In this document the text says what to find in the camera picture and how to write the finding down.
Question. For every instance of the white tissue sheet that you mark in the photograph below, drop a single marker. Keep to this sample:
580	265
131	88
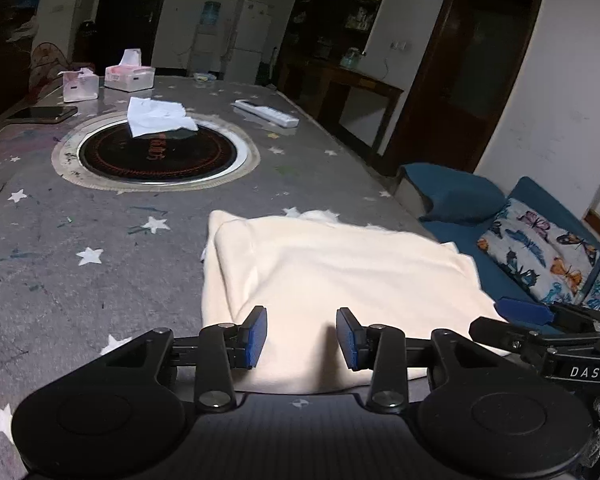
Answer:
148	116

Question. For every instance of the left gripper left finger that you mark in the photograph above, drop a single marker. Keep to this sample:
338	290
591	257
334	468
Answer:
221	349

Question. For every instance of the pink tissue box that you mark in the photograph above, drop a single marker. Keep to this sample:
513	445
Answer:
130	75

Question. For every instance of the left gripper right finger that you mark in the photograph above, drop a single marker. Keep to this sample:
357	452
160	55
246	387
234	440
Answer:
381	349

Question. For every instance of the patterned children play tent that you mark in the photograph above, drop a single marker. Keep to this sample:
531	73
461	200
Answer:
47	63

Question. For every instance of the white refrigerator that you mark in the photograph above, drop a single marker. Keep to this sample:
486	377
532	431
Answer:
247	41

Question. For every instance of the round black induction cooktop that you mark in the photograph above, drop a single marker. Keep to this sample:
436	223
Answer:
101	153

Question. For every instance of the blue cushion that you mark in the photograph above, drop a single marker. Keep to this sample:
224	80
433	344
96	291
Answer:
436	193

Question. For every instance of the blue sofa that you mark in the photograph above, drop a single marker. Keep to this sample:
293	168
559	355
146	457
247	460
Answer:
494	281

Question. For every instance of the butterfly pattern pillow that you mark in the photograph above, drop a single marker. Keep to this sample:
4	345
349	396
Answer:
549	263

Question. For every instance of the cream garment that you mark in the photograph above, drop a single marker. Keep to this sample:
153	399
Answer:
302	270

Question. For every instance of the dark display cabinet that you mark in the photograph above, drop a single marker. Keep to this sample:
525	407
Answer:
320	32

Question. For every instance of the grey star-pattern table mat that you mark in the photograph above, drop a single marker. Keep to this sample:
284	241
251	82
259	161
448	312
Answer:
82	269

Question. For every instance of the white remote control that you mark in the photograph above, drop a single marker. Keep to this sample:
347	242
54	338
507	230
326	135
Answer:
269	114

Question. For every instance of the dark wooden side table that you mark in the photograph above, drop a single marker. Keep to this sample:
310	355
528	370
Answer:
356	108

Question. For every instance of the small white pink box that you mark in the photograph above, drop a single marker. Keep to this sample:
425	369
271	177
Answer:
79	85

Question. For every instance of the dark entrance door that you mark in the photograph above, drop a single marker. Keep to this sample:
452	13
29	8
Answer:
126	24

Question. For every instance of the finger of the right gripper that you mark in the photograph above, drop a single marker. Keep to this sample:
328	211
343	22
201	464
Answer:
524	313

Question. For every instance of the water dispenser with bottle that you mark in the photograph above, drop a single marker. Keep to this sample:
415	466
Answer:
206	39

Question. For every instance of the small green packet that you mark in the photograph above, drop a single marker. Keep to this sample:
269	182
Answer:
204	77

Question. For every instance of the dark wooden door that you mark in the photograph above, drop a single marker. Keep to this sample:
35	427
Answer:
470	65

